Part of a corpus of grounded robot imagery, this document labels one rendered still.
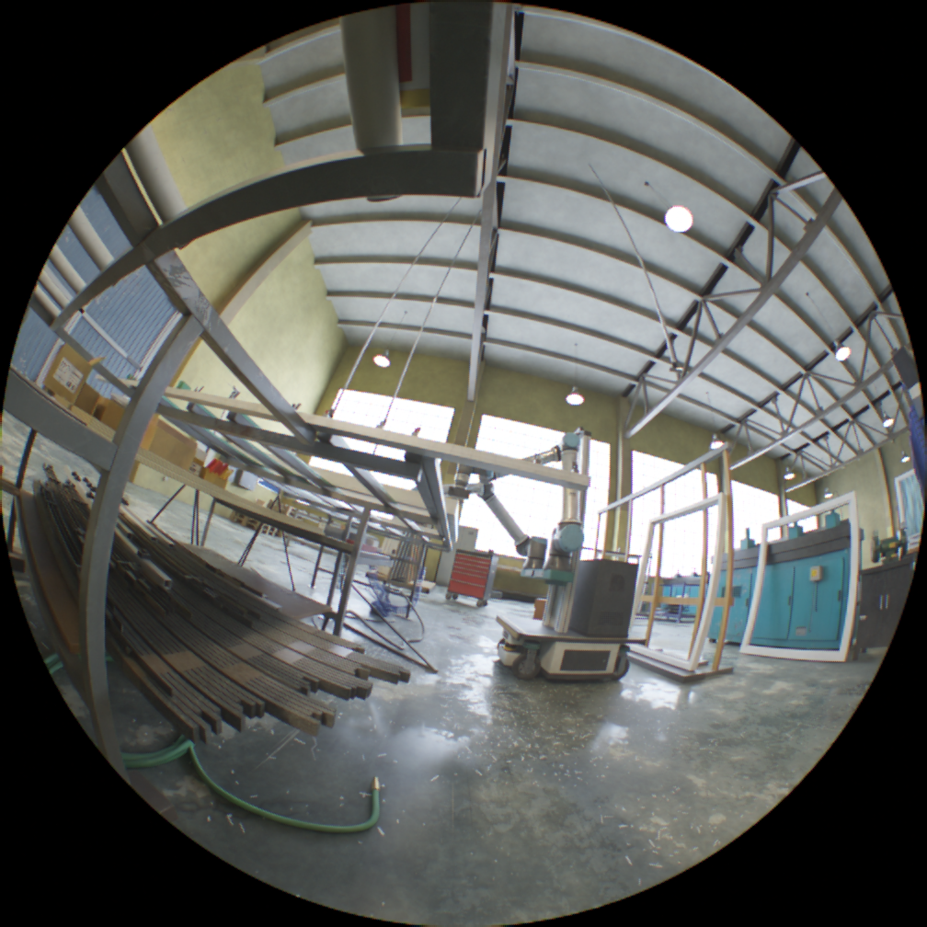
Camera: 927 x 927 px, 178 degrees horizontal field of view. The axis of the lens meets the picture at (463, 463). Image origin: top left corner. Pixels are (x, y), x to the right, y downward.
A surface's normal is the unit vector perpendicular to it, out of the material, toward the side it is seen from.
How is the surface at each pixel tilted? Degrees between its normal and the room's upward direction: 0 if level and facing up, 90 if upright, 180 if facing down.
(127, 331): 90
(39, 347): 90
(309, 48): 180
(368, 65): 161
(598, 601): 90
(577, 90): 180
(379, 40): 135
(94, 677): 90
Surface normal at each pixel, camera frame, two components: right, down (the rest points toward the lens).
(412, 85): -0.32, 0.89
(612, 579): 0.08, -0.33
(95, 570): 0.98, 0.21
